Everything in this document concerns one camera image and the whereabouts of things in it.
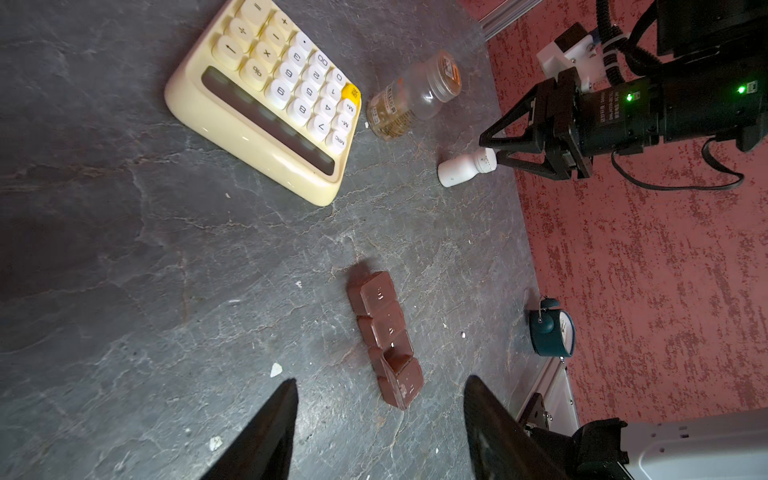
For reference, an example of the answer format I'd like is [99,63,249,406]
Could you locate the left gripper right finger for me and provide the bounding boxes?
[463,375,567,479]

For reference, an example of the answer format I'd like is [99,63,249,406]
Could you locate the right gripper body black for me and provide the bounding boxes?
[539,68,660,180]

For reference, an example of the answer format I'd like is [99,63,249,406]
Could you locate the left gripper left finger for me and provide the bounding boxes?
[202,378,299,479]

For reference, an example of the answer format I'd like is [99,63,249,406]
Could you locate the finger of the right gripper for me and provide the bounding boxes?
[479,80,555,150]
[496,147,576,180]

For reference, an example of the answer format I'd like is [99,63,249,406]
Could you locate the white pill bottle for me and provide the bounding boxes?
[437,148,498,188]

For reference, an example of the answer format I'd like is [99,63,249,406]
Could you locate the clear amber pill bottle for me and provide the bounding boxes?
[366,50,462,140]

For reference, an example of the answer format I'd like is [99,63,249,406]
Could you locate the brown weekly pill organizer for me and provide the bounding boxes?
[347,271,424,410]

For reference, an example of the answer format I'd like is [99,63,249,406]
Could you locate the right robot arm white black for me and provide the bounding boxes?
[464,1,767,479]

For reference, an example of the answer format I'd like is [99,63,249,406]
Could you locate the right corner aluminium profile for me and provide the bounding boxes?
[479,0,542,42]

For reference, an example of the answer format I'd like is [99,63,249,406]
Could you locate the teal alarm clock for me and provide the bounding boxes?
[528,297,575,358]

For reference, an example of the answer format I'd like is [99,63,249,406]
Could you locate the yellow calculator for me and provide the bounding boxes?
[164,0,362,206]

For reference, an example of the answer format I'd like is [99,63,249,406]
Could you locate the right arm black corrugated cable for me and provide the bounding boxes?
[593,0,667,85]

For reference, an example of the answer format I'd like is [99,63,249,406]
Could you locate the aluminium front rail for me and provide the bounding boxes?
[518,357,581,436]

